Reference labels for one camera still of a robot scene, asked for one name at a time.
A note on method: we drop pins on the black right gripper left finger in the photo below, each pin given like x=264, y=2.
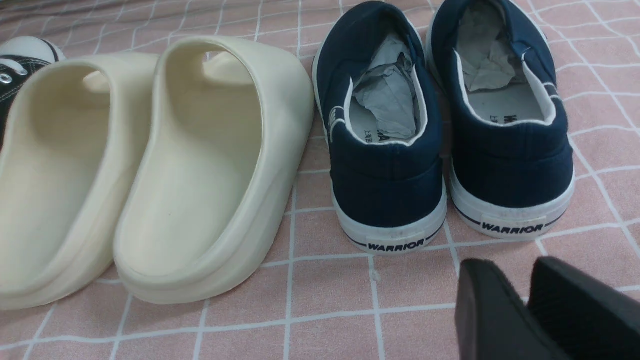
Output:
x=493, y=323

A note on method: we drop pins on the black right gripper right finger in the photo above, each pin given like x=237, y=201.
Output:
x=586, y=318

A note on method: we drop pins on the navy canvas shoe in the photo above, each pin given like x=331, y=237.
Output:
x=511, y=165
x=383, y=125

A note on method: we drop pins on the pink checkered tablecloth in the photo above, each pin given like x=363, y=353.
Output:
x=317, y=297

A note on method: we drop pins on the cream slipper right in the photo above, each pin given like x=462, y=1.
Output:
x=230, y=121

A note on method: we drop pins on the cream slipper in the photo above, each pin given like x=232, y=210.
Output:
x=75, y=138
x=230, y=121

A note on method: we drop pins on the cream slipper left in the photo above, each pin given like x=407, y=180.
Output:
x=75, y=138

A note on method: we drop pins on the black canvas sneaker right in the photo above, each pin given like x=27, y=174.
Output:
x=20, y=58

